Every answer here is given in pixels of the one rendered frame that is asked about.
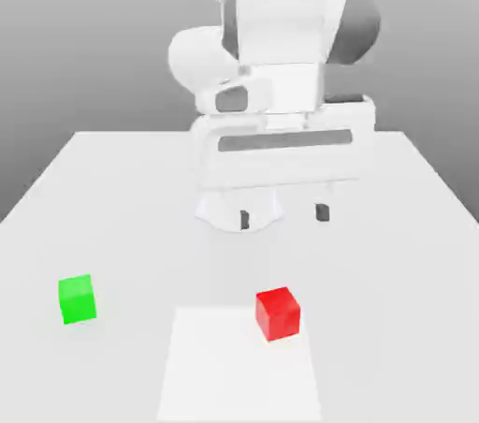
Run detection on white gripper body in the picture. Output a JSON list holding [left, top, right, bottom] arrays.
[[190, 94, 377, 192]]

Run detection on small red cube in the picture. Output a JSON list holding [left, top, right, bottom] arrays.
[[254, 285, 302, 343]]

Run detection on small green cube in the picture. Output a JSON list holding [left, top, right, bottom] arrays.
[[57, 273, 98, 326]]

